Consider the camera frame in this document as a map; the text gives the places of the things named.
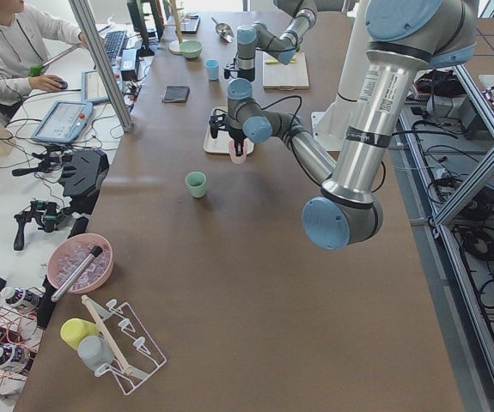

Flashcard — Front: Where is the grey folded cloth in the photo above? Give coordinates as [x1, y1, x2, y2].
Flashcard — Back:
[162, 85, 190, 103]

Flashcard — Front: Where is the far teach pendant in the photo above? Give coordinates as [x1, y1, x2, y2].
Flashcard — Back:
[81, 70, 110, 105]

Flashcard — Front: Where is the grey cup on rack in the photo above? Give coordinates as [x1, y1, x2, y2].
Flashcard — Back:
[77, 336, 115, 371]

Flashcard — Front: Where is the pink bowl with ice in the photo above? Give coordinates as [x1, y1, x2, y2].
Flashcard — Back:
[47, 233, 114, 294]

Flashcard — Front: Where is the yellow cup on rack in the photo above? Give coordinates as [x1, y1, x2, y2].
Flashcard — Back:
[60, 318, 99, 350]

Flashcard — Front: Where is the wooden cutting board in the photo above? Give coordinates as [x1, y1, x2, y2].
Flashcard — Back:
[262, 51, 309, 90]

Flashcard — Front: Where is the metal ice scoop handle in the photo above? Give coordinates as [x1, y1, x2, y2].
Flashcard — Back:
[50, 245, 103, 303]

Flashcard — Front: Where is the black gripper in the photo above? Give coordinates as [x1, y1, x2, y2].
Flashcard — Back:
[229, 127, 247, 156]
[235, 69, 255, 82]

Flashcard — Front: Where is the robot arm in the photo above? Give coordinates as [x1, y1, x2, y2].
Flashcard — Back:
[223, 1, 478, 250]
[233, 0, 318, 82]

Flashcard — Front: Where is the seated person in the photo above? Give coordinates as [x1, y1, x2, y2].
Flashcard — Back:
[0, 1, 87, 106]

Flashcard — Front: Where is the aluminium frame post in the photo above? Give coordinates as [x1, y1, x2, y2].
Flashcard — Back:
[69, 0, 133, 132]

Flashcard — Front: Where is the teach pendant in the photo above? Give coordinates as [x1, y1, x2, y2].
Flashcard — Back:
[81, 70, 110, 105]
[31, 101, 93, 144]

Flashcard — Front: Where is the blue plastic cup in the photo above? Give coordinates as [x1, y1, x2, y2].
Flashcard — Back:
[204, 59, 220, 82]

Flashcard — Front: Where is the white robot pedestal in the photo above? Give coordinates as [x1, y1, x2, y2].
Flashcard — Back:
[311, 0, 371, 152]

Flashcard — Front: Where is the white wire cup rack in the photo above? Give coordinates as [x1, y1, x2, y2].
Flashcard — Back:
[81, 294, 168, 396]

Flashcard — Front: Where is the black keyboard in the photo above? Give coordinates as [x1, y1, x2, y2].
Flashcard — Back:
[103, 30, 127, 65]

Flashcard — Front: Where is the cream rabbit tray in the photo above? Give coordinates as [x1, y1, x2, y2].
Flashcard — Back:
[203, 106, 255, 155]

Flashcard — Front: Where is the green bowl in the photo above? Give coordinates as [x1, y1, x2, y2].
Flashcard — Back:
[179, 39, 203, 59]

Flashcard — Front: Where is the pink plastic cup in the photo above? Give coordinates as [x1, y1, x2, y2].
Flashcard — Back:
[229, 140, 247, 165]

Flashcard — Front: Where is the metal scoop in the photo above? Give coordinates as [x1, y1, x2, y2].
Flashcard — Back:
[211, 16, 235, 43]

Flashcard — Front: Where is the green plastic cup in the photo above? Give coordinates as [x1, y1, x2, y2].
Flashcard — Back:
[185, 171, 207, 198]

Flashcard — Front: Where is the near teach pendant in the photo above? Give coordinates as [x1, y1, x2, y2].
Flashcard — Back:
[31, 101, 93, 144]

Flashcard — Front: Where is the wooden cup stand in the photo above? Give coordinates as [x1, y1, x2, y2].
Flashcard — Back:
[163, 0, 183, 56]

